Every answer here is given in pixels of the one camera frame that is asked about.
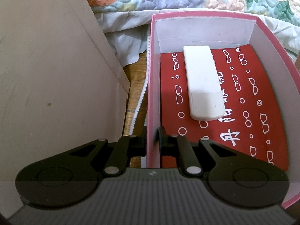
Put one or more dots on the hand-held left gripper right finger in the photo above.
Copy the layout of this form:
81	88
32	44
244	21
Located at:
162	140

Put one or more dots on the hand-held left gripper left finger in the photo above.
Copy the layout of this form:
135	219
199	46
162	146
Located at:
141	143

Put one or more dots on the pink cardboard box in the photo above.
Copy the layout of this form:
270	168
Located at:
153	79

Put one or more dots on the red patterned paper bag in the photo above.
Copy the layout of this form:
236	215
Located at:
246	112

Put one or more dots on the beige cabinet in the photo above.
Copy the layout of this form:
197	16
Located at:
54	75

